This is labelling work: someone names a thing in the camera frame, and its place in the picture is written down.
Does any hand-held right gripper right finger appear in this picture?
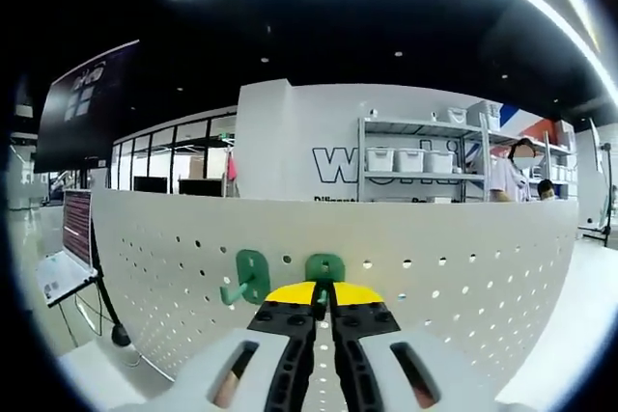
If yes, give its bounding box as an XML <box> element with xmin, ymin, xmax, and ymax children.
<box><xmin>327</xmin><ymin>281</ymin><xmax>498</xmax><ymax>412</ymax></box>

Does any black tripod stand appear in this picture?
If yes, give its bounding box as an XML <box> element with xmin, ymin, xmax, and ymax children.
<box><xmin>578</xmin><ymin>115</ymin><xmax>618</xmax><ymax>249</ymax></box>

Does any green hook assembly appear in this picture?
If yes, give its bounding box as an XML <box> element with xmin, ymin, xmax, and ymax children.
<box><xmin>219</xmin><ymin>248</ymin><xmax>272</xmax><ymax>308</ymax></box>
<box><xmin>305</xmin><ymin>252</ymin><xmax>347</xmax><ymax>319</ymax></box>

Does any grey metal storage shelf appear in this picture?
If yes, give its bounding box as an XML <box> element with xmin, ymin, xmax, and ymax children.
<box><xmin>356</xmin><ymin>115</ymin><xmax>493</xmax><ymax>204</ymax></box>

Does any white laptop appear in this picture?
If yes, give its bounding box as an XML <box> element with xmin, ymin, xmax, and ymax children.
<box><xmin>34</xmin><ymin>188</ymin><xmax>101</xmax><ymax>308</ymax></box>

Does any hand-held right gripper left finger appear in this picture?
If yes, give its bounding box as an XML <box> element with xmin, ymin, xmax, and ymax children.
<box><xmin>171</xmin><ymin>281</ymin><xmax>323</xmax><ymax>412</ymax></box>

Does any white storage bin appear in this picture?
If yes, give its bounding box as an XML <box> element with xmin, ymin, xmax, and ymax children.
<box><xmin>395</xmin><ymin>148</ymin><xmax>427</xmax><ymax>174</ymax></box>
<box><xmin>365</xmin><ymin>148</ymin><xmax>396</xmax><ymax>174</ymax></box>
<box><xmin>427</xmin><ymin>149</ymin><xmax>458</xmax><ymax>174</ymax></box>

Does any white perforated mounting plate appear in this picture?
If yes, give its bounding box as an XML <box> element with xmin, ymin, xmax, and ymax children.
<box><xmin>89</xmin><ymin>187</ymin><xmax>580</xmax><ymax>412</ymax></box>

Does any large dark hanging display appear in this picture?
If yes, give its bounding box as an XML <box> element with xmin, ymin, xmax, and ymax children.
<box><xmin>32</xmin><ymin>39</ymin><xmax>141</xmax><ymax>174</ymax></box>

